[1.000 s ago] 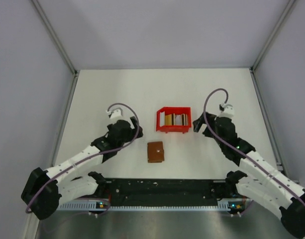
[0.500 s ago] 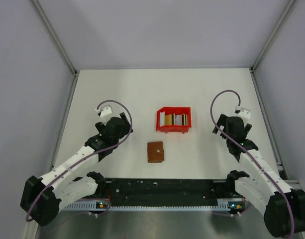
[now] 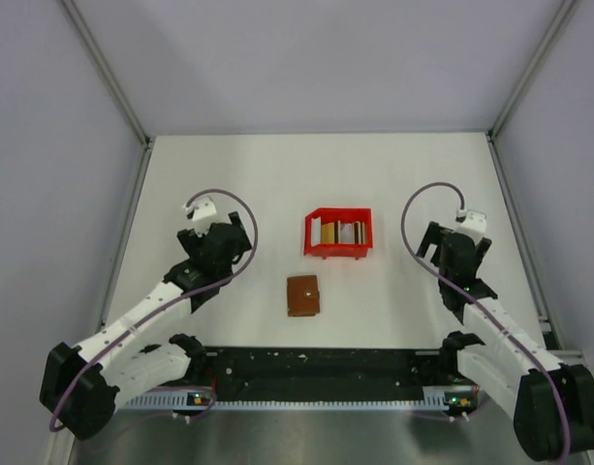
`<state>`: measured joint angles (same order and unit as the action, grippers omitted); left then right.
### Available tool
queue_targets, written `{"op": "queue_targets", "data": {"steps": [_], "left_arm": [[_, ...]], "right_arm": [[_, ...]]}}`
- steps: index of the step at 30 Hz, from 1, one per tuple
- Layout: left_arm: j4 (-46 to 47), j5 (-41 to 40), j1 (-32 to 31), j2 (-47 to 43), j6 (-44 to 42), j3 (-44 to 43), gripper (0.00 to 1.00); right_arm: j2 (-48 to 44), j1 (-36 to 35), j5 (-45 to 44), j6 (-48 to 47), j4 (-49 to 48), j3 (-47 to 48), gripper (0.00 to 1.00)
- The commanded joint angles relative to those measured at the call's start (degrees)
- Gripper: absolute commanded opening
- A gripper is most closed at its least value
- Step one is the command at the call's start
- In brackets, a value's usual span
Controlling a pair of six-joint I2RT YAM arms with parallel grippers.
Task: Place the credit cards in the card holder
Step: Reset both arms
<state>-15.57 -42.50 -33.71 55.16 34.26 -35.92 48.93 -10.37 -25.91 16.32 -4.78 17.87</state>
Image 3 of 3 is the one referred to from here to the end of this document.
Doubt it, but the brown leather card holder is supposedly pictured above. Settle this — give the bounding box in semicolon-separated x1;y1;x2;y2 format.
287;275;321;318

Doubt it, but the red plastic card bin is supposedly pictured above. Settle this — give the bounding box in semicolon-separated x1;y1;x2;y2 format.
303;207;374;260

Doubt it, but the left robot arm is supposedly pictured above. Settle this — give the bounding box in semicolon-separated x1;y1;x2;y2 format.
39;210;258;441

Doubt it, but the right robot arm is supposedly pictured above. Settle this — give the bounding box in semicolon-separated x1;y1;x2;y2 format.
417;222;594;461

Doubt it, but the stack of cards in bin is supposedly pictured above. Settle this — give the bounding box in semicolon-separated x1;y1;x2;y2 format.
310;220;367;246

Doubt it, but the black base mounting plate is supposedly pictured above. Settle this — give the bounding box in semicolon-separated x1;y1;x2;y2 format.
174;347;471;401

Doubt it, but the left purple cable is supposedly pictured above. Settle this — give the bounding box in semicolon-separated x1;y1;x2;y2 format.
48;188;259;432

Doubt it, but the purple cable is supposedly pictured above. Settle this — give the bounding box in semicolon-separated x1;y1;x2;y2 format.
401;182;569;464
48;188;259;432

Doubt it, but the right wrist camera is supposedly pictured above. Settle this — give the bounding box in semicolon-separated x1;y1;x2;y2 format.
453;208;487;243

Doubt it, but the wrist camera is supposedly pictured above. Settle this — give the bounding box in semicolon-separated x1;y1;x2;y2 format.
183;196;218;229
453;208;487;243

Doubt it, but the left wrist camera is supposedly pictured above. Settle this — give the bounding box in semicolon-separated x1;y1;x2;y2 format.
183;196;218;229

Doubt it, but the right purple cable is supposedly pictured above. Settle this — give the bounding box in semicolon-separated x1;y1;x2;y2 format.
401;182;569;464

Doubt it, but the aluminium frame front rail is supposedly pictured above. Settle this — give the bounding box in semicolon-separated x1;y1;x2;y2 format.
71;346;586;369

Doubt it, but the white slotted cable duct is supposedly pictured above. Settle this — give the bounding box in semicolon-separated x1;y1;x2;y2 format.
121;389;477;413

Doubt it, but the aluminium frame right post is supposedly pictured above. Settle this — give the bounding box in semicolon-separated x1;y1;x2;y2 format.
486;0;581;140

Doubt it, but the aluminium frame post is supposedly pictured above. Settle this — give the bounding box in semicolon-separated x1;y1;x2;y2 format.
486;0;581;140
57;0;151;147

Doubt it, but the aluminium frame left post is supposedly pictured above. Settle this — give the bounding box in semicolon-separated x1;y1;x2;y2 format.
57;0;151;147

